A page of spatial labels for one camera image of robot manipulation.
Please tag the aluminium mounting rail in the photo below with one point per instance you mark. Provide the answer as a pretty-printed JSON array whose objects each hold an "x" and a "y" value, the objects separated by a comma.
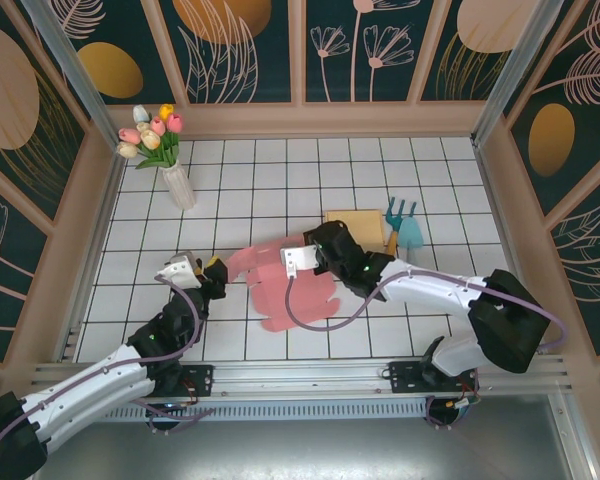
[{"x": 305, "y": 377}]

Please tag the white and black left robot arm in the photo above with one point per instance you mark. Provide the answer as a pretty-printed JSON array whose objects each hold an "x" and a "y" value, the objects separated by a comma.
[{"x": 90, "y": 385}]

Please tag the pink paper box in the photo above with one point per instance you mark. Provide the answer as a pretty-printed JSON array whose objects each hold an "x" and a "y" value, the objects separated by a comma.
[{"x": 305, "y": 300}]

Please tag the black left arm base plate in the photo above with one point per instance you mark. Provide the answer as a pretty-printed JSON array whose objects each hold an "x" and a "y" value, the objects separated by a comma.
[{"x": 202, "y": 380}]

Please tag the aluminium frame post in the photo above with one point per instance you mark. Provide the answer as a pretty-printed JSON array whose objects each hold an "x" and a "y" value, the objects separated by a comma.
[
  {"x": 522, "y": 55},
  {"x": 62, "y": 55}
]

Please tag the yellow paper box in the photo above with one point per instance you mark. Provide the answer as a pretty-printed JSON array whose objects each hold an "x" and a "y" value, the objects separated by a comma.
[{"x": 360, "y": 227}]

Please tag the white ribbed vase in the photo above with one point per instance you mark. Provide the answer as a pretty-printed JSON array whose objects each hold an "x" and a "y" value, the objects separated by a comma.
[{"x": 180, "y": 187}]

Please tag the grey metal sheet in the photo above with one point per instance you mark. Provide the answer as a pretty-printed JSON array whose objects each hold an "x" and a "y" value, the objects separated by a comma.
[{"x": 305, "y": 450}]

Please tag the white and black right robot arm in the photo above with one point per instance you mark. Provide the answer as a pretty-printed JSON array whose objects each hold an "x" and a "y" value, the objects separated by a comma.
[{"x": 430, "y": 290}]

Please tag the aluminium table side rail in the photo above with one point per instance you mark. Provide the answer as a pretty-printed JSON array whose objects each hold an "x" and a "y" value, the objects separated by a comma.
[
  {"x": 501, "y": 210},
  {"x": 103, "y": 210}
]

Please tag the light blue garden trowel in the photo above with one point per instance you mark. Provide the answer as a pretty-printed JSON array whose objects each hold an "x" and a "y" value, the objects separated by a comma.
[{"x": 411, "y": 232}]

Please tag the artificial tulip bouquet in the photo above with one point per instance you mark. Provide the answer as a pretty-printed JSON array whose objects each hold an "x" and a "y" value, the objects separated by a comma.
[{"x": 155, "y": 135}]

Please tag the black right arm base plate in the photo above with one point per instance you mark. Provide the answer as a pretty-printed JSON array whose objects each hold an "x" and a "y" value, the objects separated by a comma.
[{"x": 405, "y": 377}]

